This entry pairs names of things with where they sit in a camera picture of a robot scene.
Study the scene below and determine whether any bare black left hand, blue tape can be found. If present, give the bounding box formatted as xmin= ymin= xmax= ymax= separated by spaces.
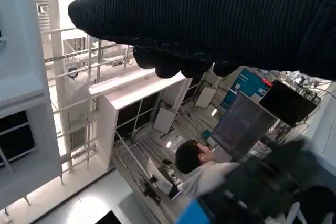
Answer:
xmin=175 ymin=137 xmax=316 ymax=224

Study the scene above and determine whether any black knitted glove right hand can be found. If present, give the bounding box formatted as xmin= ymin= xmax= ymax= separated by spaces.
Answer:
xmin=67 ymin=0 xmax=336 ymax=81

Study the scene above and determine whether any computer monitor with dark screen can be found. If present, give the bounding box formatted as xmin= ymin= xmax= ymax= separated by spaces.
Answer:
xmin=209 ymin=91 xmax=278 ymax=161

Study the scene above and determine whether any grey office chair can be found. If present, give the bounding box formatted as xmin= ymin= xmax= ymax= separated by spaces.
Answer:
xmin=286 ymin=186 xmax=336 ymax=224

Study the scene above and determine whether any seated person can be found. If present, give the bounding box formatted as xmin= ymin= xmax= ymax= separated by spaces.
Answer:
xmin=175 ymin=141 xmax=238 ymax=200

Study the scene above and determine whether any white desk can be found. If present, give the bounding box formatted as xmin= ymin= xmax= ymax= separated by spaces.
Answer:
xmin=262 ymin=81 xmax=336 ymax=168

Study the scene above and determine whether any teal poster board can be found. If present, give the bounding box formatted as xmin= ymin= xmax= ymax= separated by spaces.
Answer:
xmin=222 ymin=68 xmax=267 ymax=109

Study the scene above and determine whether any black blank monitor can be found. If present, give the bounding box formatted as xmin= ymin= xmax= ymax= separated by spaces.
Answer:
xmin=258 ymin=79 xmax=318 ymax=126

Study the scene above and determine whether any black flat panel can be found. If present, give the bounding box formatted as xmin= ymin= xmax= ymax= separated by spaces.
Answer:
xmin=96 ymin=209 xmax=127 ymax=224

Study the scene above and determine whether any small white mesh cabinet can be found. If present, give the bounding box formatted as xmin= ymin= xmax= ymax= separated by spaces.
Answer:
xmin=89 ymin=70 xmax=190 ymax=171

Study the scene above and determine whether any white bag with blue logo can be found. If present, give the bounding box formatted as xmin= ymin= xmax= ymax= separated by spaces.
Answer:
xmin=62 ymin=63 xmax=98 ymax=141

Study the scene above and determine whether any white metal railing frame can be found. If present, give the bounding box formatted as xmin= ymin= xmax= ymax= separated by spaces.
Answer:
xmin=40 ymin=26 xmax=132 ymax=172

